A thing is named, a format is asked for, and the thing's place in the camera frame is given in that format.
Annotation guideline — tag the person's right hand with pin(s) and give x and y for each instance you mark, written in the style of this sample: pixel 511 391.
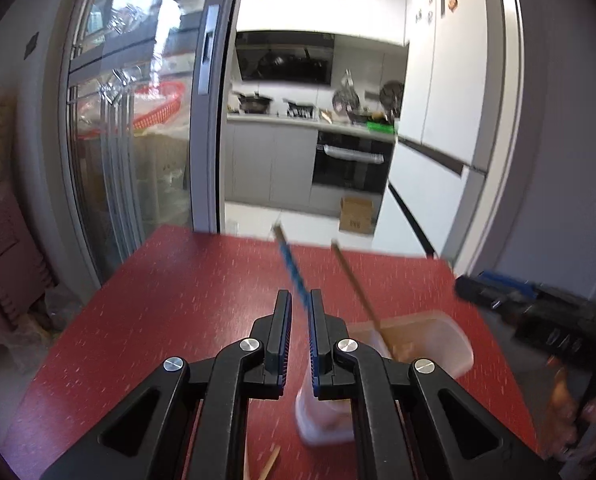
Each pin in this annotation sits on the person's right hand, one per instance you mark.
pixel 560 400

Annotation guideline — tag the green tray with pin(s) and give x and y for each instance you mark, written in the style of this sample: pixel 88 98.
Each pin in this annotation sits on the green tray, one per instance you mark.
pixel 382 127

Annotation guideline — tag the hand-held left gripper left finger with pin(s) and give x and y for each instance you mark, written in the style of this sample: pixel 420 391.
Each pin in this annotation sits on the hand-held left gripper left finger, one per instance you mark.
pixel 285 360

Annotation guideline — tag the metal colander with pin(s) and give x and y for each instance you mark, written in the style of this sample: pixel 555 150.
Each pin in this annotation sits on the metal colander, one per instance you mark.
pixel 345 95

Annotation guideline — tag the black range hood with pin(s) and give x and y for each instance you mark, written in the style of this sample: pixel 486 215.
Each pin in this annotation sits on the black range hood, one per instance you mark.
pixel 283 60

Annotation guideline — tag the sliding glass door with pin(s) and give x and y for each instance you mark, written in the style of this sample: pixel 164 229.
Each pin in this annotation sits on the sliding glass door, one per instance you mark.
pixel 128 160

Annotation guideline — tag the white wall cabinet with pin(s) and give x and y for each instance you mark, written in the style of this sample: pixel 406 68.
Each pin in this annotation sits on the white wall cabinet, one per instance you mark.
pixel 303 15

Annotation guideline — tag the blue patterned chopstick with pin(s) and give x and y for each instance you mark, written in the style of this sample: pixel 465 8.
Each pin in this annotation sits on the blue patterned chopstick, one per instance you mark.
pixel 290 265

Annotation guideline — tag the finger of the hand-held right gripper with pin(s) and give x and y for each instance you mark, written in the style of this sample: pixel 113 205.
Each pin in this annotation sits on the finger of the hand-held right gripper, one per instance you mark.
pixel 478 290

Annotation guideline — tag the red plastic basket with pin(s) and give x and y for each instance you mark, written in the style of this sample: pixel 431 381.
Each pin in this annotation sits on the red plastic basket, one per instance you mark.
pixel 163 110

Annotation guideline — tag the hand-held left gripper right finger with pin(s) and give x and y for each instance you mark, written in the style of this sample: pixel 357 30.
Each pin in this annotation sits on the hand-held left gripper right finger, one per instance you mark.
pixel 313 355

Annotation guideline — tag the white refrigerator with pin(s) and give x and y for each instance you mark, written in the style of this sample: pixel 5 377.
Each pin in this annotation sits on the white refrigerator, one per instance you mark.
pixel 443 85

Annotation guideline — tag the white pink utensil holder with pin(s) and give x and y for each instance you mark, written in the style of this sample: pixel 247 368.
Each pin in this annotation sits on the white pink utensil holder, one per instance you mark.
pixel 428 335

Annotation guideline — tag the plain wooden chopstick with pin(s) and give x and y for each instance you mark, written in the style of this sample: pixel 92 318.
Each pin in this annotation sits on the plain wooden chopstick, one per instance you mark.
pixel 268 465

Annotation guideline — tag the black cooking pot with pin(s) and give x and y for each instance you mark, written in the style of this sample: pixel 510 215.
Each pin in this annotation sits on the black cooking pot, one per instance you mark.
pixel 302 109

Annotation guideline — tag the brown wooden chopstick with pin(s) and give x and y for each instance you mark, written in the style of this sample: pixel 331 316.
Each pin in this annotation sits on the brown wooden chopstick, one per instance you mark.
pixel 358 290

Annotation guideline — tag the black wok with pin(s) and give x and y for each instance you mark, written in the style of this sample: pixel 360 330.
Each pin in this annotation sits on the black wok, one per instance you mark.
pixel 253 104

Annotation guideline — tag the dark wall switch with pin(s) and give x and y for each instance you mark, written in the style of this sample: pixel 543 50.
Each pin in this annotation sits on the dark wall switch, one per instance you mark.
pixel 31 45

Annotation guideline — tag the cardboard box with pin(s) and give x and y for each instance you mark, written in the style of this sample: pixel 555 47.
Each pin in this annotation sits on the cardboard box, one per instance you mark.
pixel 355 215

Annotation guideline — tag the black built-in oven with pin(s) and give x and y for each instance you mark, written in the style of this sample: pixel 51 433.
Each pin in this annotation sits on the black built-in oven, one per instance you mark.
pixel 350 170

